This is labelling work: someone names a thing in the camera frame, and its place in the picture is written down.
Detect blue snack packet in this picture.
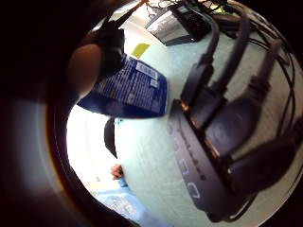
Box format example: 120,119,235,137
77,53,169,120

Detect yellow sticky note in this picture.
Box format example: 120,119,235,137
130,43,152,60

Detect black laptop computer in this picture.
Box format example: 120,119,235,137
145,2,213,47

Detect black curved object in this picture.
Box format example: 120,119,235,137
103,117,118,159

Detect black cable with slim plug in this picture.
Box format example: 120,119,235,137
180,12,221,107

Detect black cable with flat plug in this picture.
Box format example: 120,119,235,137
200,12,252,129

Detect dark grey cable hub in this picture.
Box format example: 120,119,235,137
166,97,258,223

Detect black cable with round plug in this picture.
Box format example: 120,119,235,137
213,39,283,159

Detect thin black cable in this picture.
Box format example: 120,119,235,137
275,46,298,136

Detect black cable with thick plug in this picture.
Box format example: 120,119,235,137
227,117,303,197

